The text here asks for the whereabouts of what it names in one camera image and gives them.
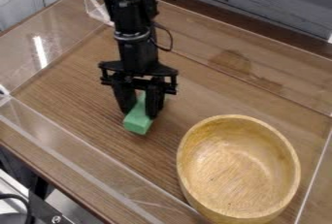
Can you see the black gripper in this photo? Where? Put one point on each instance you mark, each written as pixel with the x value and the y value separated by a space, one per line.
pixel 138 71

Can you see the green rectangular block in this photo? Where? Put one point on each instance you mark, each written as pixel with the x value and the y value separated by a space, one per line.
pixel 136 121

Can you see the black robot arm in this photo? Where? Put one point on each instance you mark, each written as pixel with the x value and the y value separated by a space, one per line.
pixel 132 17

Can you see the brown wooden bowl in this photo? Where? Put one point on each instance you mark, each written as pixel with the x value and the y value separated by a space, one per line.
pixel 238 169

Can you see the clear acrylic tray wall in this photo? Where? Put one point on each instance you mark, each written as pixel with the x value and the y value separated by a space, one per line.
pixel 60 123

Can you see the clear acrylic corner bracket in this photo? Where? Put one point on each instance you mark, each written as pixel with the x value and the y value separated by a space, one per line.
pixel 96 11

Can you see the black metal bracket with bolt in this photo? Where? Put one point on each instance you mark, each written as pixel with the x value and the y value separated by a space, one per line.
pixel 43 213

